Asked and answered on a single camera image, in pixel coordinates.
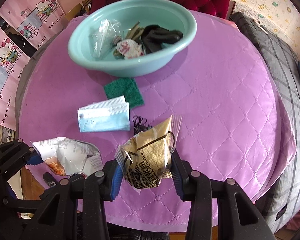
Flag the green scouring pad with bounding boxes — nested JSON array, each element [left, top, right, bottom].
[[103, 78, 145, 109]]

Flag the gold foil snack packet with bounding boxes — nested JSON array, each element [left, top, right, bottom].
[[115, 114, 182, 191]]

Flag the black hair ties bundle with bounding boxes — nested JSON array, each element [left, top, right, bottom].
[[131, 115, 153, 136]]

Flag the purple quilted table cover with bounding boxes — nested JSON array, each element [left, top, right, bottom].
[[18, 10, 297, 233]]

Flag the black rubber gloves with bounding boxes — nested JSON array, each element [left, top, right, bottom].
[[141, 24, 183, 55]]

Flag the blue face mask stack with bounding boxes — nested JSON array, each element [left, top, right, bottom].
[[77, 95, 130, 133]]

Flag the cardboard box on floor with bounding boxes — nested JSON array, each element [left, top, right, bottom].
[[65, 0, 92, 21]]

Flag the teal plastic basin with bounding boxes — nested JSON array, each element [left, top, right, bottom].
[[68, 0, 197, 77]]

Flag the hello kitty pink curtain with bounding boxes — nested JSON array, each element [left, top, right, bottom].
[[0, 0, 65, 130]]

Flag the olive green rope bundle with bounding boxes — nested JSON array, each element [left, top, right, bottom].
[[112, 21, 145, 59]]

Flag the white plastic bag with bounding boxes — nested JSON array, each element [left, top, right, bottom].
[[116, 39, 145, 59]]

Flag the clear plastic zip bag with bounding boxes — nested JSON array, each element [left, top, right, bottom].
[[91, 19, 123, 59]]

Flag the white orange snack bag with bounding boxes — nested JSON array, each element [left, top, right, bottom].
[[32, 137, 103, 177]]

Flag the grey plaid bed blanket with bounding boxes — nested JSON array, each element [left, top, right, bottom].
[[230, 12, 300, 232]]

